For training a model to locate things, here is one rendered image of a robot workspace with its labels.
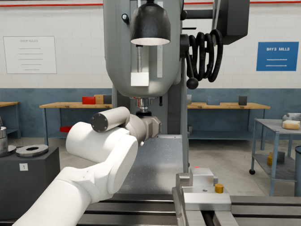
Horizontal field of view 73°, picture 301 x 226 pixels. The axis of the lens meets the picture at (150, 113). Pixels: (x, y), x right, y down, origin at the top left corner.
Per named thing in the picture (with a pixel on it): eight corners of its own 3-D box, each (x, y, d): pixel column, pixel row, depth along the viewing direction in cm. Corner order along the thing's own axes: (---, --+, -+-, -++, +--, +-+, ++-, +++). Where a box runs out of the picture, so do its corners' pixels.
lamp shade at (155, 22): (138, 36, 32) (137, -7, 31) (125, 43, 38) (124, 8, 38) (178, 39, 35) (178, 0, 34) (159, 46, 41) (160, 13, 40)
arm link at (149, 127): (162, 110, 55) (148, 117, 44) (161, 144, 56) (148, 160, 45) (119, 108, 59) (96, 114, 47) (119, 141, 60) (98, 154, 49)
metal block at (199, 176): (212, 194, 60) (213, 175, 59) (192, 194, 60) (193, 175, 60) (208, 185, 66) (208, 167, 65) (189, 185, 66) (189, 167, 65)
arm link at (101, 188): (139, 153, 42) (106, 217, 32) (100, 141, 44) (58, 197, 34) (139, 130, 38) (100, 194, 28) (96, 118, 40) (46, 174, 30)
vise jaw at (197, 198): (231, 210, 55) (232, 197, 54) (184, 210, 55) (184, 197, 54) (223, 198, 61) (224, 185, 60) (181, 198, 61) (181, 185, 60)
